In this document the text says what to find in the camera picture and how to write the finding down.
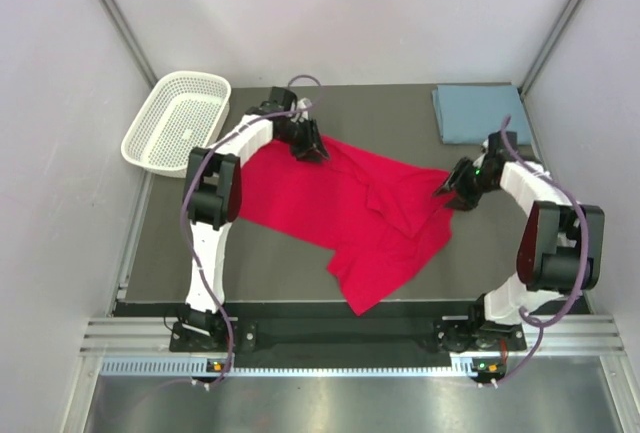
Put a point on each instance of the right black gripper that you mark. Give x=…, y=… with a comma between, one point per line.
x=469, y=200

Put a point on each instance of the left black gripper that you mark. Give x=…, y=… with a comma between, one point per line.
x=311, y=147

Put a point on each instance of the red t shirt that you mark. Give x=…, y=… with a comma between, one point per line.
x=380, y=217

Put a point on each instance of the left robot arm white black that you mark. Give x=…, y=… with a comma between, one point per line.
x=212, y=198

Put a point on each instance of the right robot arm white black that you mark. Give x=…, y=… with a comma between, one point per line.
x=560, y=251

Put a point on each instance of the folded blue t shirt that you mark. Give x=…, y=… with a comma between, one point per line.
x=468, y=114

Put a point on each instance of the white perforated plastic basket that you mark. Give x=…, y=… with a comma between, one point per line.
x=184, y=110

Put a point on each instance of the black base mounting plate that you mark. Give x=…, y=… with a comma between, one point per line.
x=440, y=326

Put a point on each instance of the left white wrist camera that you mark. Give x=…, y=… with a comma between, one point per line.
x=304, y=104

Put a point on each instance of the aluminium frame rail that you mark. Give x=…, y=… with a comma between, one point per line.
x=575, y=335

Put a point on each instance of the right aluminium corner post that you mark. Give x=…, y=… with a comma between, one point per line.
x=552, y=39

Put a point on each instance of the aluminium corner post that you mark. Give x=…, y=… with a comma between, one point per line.
x=552, y=39
x=129, y=40

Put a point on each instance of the left aluminium corner post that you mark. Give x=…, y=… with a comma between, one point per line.
x=129, y=40

